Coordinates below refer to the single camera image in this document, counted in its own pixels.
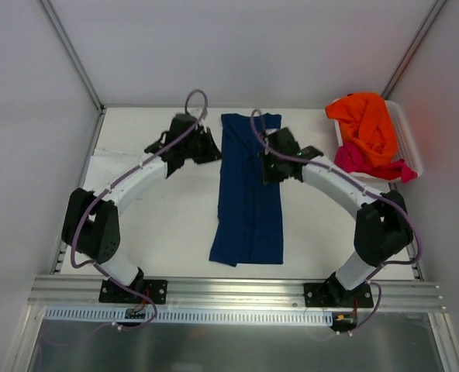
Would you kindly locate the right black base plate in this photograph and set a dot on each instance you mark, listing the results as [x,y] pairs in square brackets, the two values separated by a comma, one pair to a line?
[331,294]

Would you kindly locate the pink t shirt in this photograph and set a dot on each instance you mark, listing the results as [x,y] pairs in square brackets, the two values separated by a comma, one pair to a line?
[350,159]

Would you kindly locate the blue t shirt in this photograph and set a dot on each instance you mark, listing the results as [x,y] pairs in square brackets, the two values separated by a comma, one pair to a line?
[249,212]

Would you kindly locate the aluminium mounting rail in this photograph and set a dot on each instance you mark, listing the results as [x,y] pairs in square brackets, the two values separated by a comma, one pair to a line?
[237,294]

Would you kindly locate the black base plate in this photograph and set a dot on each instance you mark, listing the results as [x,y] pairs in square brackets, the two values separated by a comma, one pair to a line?
[331,294]
[155,290]

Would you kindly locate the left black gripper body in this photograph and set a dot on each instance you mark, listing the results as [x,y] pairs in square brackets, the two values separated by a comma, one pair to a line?
[203,144]

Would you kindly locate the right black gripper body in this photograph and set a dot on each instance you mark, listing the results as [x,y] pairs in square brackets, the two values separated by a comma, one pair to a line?
[272,170]

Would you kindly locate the orange t shirt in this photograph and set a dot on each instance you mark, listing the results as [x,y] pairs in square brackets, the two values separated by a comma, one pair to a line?
[364,121]

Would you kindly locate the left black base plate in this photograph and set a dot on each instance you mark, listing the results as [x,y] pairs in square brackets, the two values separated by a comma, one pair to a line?
[155,290]

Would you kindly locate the folded white t shirt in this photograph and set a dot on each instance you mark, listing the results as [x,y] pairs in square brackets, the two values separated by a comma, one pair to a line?
[106,167]

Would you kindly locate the white plastic basket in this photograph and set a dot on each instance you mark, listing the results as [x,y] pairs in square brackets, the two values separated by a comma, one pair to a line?
[407,148]

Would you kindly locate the white slotted cable duct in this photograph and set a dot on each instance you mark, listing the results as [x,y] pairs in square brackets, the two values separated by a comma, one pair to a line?
[191,316]

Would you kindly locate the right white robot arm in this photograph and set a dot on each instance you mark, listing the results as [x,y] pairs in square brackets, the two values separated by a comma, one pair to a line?
[382,228]

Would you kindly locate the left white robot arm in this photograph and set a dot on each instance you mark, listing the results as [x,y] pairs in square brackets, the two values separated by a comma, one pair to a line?
[91,225]

